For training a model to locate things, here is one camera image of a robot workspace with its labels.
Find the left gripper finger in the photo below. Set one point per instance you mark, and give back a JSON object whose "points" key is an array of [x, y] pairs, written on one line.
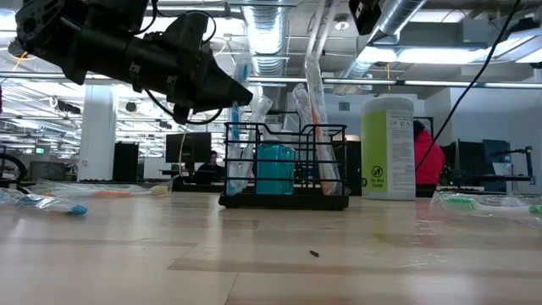
{"points": [[224, 91]]}

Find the white toothbrush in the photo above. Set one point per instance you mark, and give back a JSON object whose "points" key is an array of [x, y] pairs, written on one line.
{"points": [[301, 99]]}

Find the orange toothbrush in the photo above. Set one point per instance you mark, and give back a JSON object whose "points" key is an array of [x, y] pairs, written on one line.
{"points": [[112, 193], [316, 125]]}

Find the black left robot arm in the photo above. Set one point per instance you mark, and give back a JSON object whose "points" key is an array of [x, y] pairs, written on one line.
{"points": [[76, 42]]}

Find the round ceiling fixture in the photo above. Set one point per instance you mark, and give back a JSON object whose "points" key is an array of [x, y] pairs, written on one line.
{"points": [[341, 23]]}

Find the black computer monitor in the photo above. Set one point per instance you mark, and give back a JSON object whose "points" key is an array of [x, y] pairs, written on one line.
{"points": [[188, 146]]}

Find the bright ceiling light panel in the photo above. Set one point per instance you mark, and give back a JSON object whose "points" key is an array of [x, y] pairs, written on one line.
{"points": [[423, 55]]}

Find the person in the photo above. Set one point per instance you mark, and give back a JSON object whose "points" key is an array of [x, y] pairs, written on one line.
{"points": [[429, 156], [211, 167]]}

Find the white pillar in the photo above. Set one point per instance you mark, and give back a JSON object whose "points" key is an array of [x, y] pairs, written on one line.
{"points": [[97, 135]]}

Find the black cabinet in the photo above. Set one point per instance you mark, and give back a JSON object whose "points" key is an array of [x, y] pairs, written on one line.
{"points": [[125, 163]]}

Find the wipes canister with green label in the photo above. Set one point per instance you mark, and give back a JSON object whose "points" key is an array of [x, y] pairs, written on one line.
{"points": [[387, 161]]}

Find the dark desk monitor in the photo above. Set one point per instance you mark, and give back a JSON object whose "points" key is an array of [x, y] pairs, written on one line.
{"points": [[466, 161]]}

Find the small black screw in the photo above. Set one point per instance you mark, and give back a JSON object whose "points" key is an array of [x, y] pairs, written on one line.
{"points": [[314, 253]]}

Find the dark blue panel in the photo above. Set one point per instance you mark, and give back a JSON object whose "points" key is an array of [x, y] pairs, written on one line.
{"points": [[495, 148]]}

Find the smooth silver ceiling duct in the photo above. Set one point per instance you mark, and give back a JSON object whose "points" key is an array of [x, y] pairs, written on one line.
{"points": [[402, 12]]}

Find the small black ceiling camera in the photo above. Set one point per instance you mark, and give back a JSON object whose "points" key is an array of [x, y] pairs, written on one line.
{"points": [[131, 106]]}

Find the ribbed silver ceiling duct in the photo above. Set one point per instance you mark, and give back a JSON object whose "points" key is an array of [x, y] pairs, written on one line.
{"points": [[271, 25]]}

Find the black aluminium table frame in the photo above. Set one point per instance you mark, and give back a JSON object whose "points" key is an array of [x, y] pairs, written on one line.
{"points": [[423, 192]]}

